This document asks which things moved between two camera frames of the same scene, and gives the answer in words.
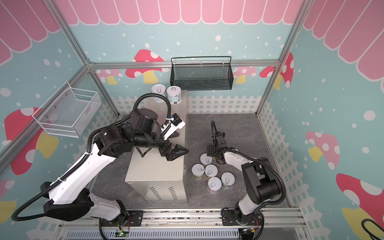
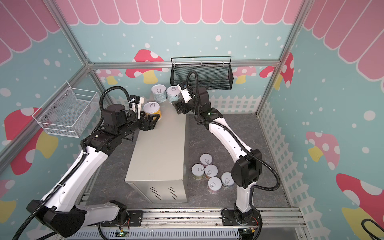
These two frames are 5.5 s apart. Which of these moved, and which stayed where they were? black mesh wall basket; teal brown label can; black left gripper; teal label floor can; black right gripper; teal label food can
Moved: black right gripper; black left gripper
Stayed: teal label food can; black mesh wall basket; teal brown label can; teal label floor can
